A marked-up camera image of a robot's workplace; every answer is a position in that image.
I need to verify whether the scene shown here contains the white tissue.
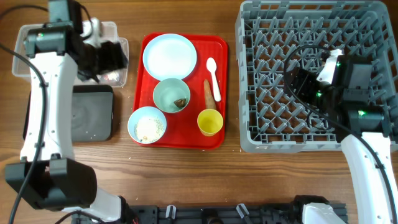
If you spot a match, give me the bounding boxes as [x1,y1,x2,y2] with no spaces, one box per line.
[102,71,120,82]

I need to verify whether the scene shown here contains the light blue bowl with crumbs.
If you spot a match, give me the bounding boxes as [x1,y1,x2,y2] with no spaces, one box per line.
[127,106,167,144]

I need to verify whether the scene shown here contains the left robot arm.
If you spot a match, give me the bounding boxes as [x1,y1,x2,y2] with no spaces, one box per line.
[5,1,138,223]

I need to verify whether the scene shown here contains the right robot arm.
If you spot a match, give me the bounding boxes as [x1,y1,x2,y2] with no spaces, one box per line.
[282,47,397,223]

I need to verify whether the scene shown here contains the grey dishwasher rack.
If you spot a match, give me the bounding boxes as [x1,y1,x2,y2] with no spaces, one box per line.
[235,1,397,153]

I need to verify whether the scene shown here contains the black plastic tray bin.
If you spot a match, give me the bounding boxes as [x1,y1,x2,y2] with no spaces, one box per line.
[22,84,115,143]

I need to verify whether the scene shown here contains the large light blue plate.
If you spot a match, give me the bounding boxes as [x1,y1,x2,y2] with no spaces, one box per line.
[142,34,197,81]

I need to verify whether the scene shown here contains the light green bowl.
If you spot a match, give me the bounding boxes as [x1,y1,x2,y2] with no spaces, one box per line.
[153,78,191,113]

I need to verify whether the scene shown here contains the brown food scrap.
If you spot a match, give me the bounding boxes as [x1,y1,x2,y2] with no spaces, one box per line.
[174,98,187,108]

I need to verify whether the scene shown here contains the clear plastic bin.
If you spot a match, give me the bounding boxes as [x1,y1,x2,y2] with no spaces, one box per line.
[12,21,129,88]

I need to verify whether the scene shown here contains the white plastic spoon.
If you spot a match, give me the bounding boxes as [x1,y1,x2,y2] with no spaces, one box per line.
[206,57,221,102]

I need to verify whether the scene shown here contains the yellow plastic cup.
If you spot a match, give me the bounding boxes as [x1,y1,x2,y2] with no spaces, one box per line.
[197,109,224,137]

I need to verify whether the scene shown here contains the red plastic tray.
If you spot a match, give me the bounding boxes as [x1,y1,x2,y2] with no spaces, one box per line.
[133,33,228,150]

